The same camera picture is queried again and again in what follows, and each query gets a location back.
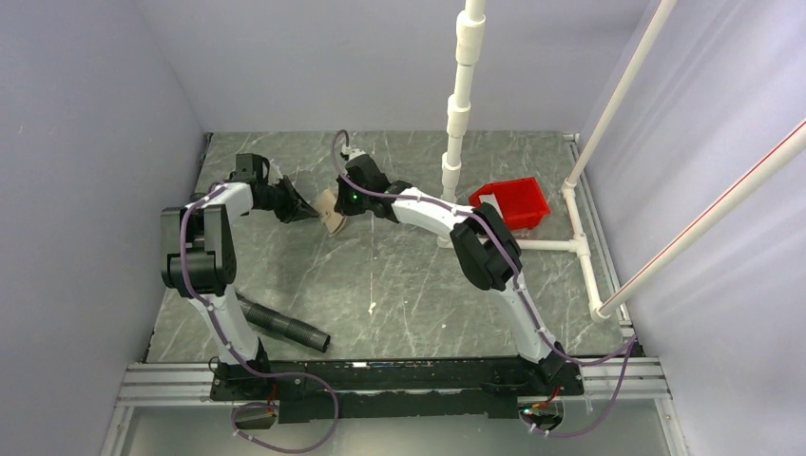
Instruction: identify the white credit card stack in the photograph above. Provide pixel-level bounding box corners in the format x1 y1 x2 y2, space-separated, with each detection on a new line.
478 194 503 218

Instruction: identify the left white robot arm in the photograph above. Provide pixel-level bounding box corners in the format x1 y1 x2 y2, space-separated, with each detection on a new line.
160 153 319 399

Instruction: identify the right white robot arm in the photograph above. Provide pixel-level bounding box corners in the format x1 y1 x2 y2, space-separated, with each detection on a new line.
335 151 579 394

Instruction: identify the red plastic bin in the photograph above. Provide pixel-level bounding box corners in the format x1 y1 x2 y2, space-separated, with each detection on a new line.
469 177 550 230

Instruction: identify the white pole with red stripe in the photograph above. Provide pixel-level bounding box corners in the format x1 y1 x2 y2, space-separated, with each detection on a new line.
590 122 805 321

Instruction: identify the white diagonal pole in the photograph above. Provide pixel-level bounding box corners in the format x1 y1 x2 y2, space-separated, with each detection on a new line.
563 0 678 190

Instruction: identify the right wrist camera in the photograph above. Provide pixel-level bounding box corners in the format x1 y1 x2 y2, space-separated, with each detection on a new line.
340 146 366 162

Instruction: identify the black corrugated hose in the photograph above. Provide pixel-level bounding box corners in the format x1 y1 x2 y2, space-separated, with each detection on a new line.
236 292 332 354

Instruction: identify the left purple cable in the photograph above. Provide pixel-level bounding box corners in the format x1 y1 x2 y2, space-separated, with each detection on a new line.
179 182 341 456

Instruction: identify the purple cable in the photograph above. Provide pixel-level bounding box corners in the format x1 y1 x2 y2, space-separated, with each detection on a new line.
179 182 341 456
332 130 639 440

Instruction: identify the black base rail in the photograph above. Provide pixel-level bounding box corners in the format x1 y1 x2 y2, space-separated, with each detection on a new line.
210 356 585 424

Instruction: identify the white PVC pipe frame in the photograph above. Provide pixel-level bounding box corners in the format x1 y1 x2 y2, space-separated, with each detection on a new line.
436 0 622 323

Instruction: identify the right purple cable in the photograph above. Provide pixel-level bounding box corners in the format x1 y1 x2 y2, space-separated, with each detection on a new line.
332 130 639 440

